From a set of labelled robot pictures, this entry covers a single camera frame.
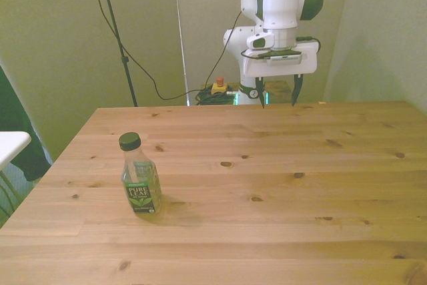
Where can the black camera stand pole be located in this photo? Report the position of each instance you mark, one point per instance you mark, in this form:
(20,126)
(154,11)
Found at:
(116,31)

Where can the dark green cloth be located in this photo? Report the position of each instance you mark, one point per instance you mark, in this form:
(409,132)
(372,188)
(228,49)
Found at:
(20,131)

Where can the clear Pure Leaf tea bottle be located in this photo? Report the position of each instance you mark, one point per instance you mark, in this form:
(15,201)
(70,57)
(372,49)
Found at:
(141,178)

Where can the white side table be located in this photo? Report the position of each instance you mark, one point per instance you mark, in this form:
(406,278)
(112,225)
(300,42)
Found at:
(11,146)

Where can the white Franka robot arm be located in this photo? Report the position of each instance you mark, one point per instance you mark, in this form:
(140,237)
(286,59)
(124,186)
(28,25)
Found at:
(278,1)

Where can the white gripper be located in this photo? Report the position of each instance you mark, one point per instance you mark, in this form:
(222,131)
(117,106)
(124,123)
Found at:
(283,64)

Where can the yellow emergency stop button box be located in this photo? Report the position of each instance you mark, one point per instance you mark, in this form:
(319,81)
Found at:
(219,87)

